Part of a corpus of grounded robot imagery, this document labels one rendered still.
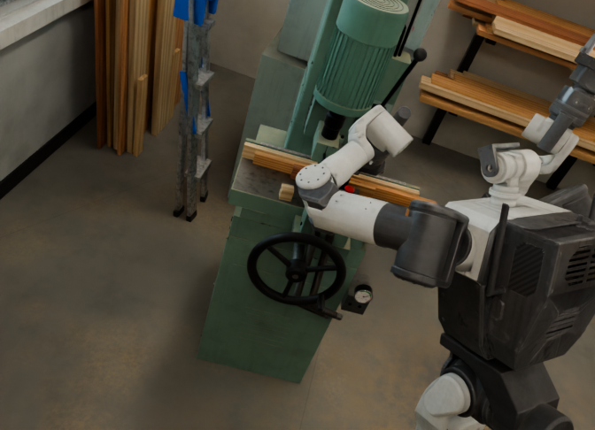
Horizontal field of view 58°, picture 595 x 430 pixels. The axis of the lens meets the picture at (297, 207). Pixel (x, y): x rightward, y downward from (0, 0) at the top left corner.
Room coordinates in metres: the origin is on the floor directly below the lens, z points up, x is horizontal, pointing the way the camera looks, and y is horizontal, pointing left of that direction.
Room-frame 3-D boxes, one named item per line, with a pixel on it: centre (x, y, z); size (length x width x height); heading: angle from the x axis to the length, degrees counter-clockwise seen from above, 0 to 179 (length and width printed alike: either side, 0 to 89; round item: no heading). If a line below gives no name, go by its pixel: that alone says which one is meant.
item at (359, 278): (1.35, -0.29, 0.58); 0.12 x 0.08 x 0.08; 7
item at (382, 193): (1.47, -0.12, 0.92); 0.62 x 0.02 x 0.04; 97
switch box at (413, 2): (1.79, -0.12, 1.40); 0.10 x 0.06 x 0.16; 7
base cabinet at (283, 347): (1.57, 0.00, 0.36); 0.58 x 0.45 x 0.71; 7
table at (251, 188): (1.35, -0.08, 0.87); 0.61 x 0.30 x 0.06; 97
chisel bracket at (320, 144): (1.47, -0.02, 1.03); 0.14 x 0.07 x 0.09; 7
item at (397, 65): (1.69, -0.14, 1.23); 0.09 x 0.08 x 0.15; 7
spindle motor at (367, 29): (1.45, -0.02, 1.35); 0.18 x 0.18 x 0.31
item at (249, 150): (1.48, -0.07, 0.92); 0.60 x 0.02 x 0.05; 97
